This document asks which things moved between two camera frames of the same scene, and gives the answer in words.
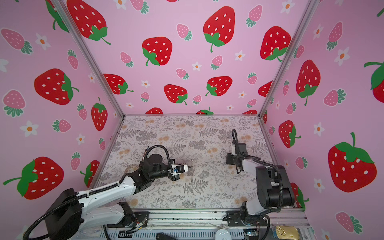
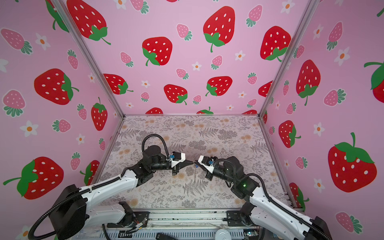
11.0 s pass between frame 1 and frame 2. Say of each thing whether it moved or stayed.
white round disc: stayed
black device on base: stayed
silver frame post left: stayed
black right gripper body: moved
